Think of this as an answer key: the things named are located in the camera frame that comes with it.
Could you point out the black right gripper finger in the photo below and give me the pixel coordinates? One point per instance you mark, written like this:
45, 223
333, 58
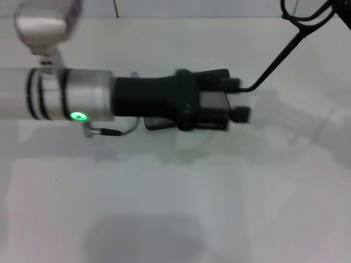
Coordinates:
346, 11

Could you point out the black glasses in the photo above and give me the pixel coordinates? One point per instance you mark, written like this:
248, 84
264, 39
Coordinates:
274, 61

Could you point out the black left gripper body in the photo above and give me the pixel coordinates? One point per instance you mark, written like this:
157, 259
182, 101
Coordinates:
153, 96

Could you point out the left wrist camera housing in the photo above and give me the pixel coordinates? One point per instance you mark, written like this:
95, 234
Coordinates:
159, 123

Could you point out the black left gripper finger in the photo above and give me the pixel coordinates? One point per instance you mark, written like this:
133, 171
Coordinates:
216, 80
241, 113

